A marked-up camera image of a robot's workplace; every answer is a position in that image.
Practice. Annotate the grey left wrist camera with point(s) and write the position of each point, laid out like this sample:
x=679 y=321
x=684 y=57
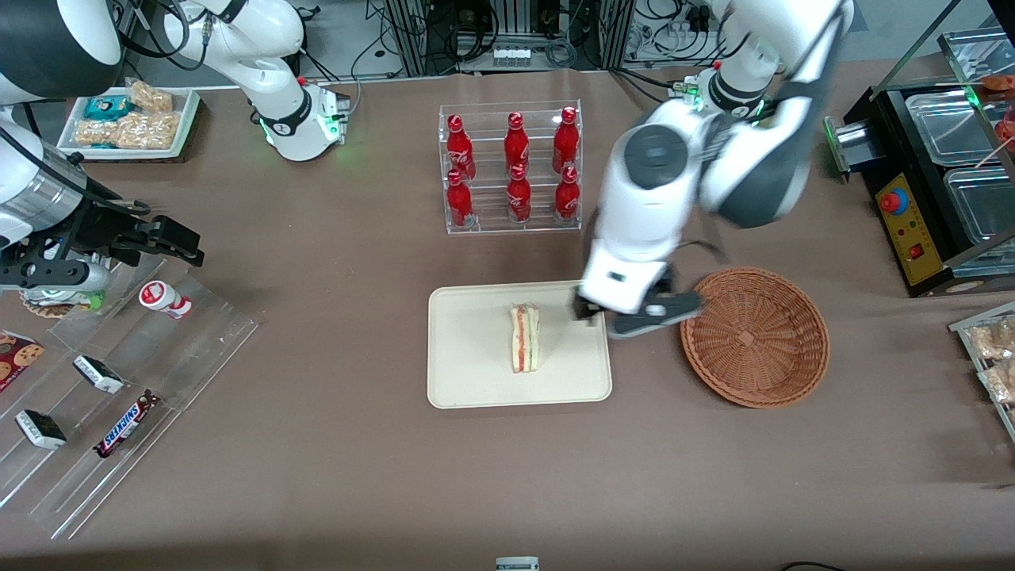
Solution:
x=634 y=323

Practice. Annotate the red cookie pack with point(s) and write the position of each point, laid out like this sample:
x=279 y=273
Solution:
x=17 y=361

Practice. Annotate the black food warmer machine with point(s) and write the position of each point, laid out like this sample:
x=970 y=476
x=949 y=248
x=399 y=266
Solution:
x=900 y=238

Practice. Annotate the white red yogurt bottle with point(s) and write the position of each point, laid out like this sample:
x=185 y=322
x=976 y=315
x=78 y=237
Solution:
x=161 y=298

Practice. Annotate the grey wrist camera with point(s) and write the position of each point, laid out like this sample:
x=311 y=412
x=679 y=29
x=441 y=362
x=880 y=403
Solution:
x=75 y=276
x=634 y=323

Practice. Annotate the white power strip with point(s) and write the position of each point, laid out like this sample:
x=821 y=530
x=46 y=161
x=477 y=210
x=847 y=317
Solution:
x=512 y=56

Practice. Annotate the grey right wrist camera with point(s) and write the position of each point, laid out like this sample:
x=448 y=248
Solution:
x=75 y=276

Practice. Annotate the clear acrylic step display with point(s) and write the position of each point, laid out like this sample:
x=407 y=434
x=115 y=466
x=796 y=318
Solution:
x=198 y=349

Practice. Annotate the brown snickers bar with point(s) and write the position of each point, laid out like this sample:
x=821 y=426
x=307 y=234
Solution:
x=125 y=424

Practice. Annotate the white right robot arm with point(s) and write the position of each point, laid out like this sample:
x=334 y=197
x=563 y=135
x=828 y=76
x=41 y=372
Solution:
x=262 y=40

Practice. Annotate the cream rectangular plastic tray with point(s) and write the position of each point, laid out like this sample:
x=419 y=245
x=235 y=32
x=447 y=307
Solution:
x=468 y=349

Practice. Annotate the triangular sandwich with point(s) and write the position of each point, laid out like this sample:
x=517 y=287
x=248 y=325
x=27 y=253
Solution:
x=525 y=339

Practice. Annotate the clear plastic food pan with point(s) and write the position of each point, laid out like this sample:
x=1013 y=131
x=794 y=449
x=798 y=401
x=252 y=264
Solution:
x=947 y=127
x=987 y=210

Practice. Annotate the clear acrylic bottle rack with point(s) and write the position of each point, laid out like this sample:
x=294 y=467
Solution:
x=492 y=226

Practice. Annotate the grey pastry tray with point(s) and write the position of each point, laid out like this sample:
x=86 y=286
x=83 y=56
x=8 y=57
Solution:
x=963 y=333

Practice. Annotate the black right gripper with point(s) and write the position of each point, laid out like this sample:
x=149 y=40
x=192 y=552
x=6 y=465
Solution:
x=97 y=224

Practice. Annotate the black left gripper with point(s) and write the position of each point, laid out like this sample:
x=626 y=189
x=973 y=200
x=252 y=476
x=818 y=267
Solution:
x=662 y=285

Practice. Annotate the aluminium frame rack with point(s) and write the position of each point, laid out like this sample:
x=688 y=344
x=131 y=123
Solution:
x=396 y=32

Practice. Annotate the teal snack pack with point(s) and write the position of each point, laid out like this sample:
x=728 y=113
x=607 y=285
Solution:
x=105 y=107

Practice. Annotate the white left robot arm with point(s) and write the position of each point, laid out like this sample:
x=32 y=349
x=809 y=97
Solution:
x=658 y=206

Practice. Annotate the green white snack cup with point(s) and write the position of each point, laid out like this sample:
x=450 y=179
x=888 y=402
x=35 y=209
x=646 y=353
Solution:
x=59 y=301

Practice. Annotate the round brown wicker basket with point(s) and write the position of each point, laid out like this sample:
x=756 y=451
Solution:
x=753 y=341

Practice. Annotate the wrapped pastry pack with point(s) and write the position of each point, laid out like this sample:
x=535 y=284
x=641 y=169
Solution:
x=1001 y=382
x=995 y=341

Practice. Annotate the black white snack bar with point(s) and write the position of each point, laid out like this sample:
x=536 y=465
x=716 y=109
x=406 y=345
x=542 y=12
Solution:
x=41 y=429
x=98 y=374

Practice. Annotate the white rectangular snack tray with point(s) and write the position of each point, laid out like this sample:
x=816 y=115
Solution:
x=184 y=119

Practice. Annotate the clear peanut snack pack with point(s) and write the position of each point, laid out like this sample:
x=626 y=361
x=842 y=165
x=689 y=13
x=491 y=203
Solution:
x=149 y=129
x=151 y=97
x=95 y=133

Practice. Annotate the red cola bottle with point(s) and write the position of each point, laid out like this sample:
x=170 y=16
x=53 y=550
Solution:
x=565 y=143
x=459 y=202
x=516 y=147
x=566 y=197
x=460 y=151
x=518 y=198

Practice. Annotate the white label tag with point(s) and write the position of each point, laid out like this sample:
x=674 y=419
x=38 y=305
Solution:
x=517 y=564

